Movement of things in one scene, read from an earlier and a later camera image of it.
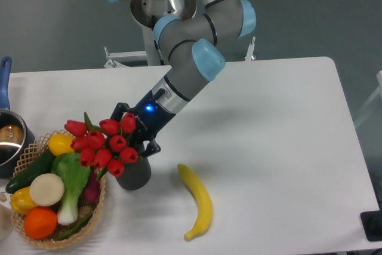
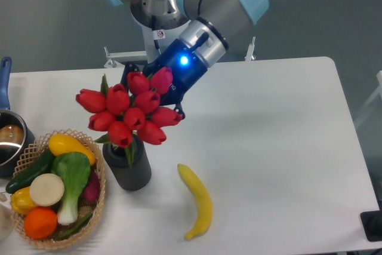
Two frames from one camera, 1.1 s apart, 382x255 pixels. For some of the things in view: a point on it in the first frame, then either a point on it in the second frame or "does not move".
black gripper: [151, 119] → [187, 68]
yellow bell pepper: [21, 200] does not move
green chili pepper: [79, 226] does not move
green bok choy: [73, 178] does not move
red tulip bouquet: [104, 144] → [127, 112]
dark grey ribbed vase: [135, 175] does not move
